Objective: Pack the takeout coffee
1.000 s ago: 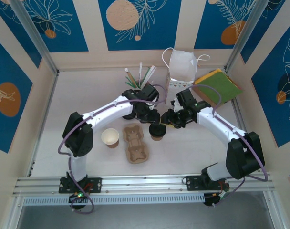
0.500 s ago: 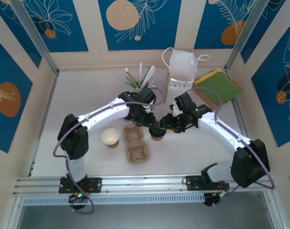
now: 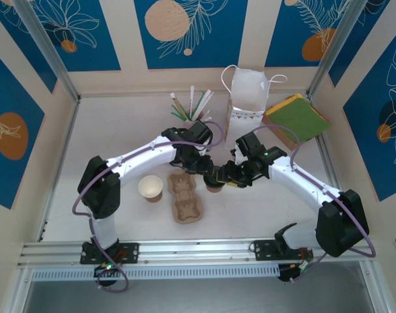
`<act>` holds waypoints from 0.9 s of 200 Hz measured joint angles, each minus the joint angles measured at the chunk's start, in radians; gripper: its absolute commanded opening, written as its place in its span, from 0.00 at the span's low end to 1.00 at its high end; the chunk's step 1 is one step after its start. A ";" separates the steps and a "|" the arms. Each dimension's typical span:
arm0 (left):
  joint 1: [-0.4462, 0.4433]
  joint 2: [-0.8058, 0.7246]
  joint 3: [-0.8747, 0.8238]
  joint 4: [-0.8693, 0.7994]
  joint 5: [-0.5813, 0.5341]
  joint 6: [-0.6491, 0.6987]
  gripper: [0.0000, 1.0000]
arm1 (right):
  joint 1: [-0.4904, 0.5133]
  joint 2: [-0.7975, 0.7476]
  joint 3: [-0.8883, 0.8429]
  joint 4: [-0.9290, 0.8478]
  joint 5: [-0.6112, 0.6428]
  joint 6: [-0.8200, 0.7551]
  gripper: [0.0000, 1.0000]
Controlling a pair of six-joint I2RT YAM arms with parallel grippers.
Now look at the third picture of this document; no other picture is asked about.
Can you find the green striped wrapped straw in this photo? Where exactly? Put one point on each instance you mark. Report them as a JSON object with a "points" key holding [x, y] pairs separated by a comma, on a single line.
{"points": [[200, 99]]}

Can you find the white paper bag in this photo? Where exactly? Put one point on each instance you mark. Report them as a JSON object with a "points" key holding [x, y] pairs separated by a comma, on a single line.
{"points": [[247, 98]]}

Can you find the white paper-wrapped straw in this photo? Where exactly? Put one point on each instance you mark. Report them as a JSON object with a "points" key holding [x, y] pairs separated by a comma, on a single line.
{"points": [[207, 98], [192, 101]]}

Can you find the short white straw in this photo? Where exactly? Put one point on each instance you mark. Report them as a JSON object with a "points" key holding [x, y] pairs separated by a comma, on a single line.
{"points": [[207, 113]]}

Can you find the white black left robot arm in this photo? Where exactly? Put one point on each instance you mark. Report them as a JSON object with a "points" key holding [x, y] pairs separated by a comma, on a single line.
{"points": [[142, 156]]}

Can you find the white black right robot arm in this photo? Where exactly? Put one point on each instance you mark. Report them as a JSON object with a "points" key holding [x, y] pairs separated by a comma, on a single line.
{"points": [[302, 182]]}

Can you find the cardboard cup carrier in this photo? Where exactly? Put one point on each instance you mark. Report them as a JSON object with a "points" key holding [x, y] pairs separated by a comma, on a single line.
{"points": [[185, 202]]}

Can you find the brown cup with black lid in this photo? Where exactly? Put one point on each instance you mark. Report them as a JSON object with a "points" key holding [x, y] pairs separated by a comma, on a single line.
{"points": [[214, 189]]}

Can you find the aluminium front frame bar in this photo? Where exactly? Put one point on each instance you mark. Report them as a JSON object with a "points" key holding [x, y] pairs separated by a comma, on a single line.
{"points": [[377, 290], [19, 296]]}

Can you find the red paper napkin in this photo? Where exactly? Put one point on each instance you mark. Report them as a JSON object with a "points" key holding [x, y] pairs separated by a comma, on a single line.
{"points": [[327, 119]]}

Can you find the brown paper cup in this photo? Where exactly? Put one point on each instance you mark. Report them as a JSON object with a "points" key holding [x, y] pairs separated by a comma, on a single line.
{"points": [[149, 188]]}

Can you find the kraft brown straw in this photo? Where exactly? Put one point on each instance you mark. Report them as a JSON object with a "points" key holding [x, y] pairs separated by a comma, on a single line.
{"points": [[178, 106]]}

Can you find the black base electronics module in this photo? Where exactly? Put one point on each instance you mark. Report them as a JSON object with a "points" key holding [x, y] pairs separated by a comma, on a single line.
{"points": [[107, 272], [292, 272]]}

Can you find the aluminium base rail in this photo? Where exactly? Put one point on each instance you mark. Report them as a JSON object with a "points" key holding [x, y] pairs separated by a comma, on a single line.
{"points": [[198, 249]]}

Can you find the aluminium corner post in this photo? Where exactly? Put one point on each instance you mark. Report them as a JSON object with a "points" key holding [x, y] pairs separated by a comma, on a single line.
{"points": [[48, 49], [334, 42]]}

